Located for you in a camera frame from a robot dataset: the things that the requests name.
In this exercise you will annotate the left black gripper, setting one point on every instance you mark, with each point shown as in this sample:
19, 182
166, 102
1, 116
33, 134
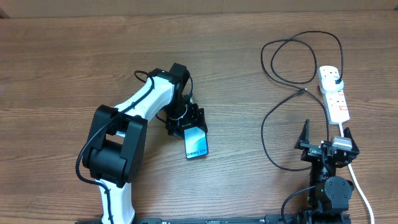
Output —
196, 117

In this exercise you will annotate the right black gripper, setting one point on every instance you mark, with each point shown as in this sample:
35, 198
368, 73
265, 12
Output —
310, 150

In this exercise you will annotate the Samsung Galaxy smartphone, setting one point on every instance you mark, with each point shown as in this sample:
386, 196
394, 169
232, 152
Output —
195, 143

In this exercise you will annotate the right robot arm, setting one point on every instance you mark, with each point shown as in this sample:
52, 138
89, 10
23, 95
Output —
329, 194

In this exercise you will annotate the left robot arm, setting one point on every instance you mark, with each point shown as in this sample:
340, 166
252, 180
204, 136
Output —
114, 150

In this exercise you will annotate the white charger plug adapter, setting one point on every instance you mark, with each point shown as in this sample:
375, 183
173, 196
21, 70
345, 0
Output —
329, 85

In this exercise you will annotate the white power strip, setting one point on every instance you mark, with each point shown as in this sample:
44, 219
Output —
335, 102

